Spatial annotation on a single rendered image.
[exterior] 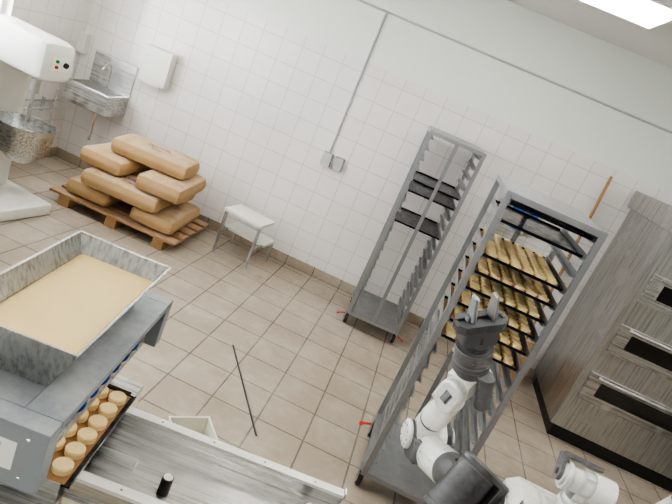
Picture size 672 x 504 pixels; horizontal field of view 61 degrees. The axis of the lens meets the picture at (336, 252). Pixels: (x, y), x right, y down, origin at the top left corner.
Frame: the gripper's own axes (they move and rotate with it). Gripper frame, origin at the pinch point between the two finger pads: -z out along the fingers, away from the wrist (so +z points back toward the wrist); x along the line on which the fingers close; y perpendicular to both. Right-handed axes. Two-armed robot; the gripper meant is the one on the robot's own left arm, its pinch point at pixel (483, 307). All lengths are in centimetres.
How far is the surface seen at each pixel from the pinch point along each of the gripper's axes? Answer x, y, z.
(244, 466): -53, -25, 73
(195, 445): -66, -31, 67
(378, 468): 23, -100, 193
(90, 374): -87, -21, 24
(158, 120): -94, -486, 126
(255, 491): -50, -18, 76
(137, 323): -79, -47, 31
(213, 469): -62, -25, 72
